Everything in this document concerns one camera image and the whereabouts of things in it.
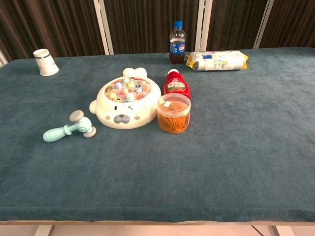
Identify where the red ketchup squeeze bottle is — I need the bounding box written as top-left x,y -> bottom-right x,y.
163,68 -> 192,100

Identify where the white whale whack toy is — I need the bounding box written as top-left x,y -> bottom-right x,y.
89,67 -> 162,130

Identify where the white table leg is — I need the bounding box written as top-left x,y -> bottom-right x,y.
273,225 -> 296,236
34,225 -> 56,236

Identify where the Pepsi cola bottle blue cap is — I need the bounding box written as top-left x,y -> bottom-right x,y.
169,20 -> 187,65

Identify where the white paper cup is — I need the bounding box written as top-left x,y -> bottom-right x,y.
33,48 -> 60,77

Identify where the white yellow snack package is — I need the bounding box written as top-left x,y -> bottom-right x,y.
186,50 -> 250,72

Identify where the white partition post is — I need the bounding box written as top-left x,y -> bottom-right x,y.
252,0 -> 275,49
93,0 -> 114,56
194,0 -> 214,52
0,49 -> 8,68

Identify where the mint green toy hammer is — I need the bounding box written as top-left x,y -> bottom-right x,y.
42,110 -> 97,143

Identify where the blue velvet tablecloth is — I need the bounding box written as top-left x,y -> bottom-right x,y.
0,46 -> 315,223

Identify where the dark brown pleated curtain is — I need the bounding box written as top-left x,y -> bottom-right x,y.
0,0 -> 315,63

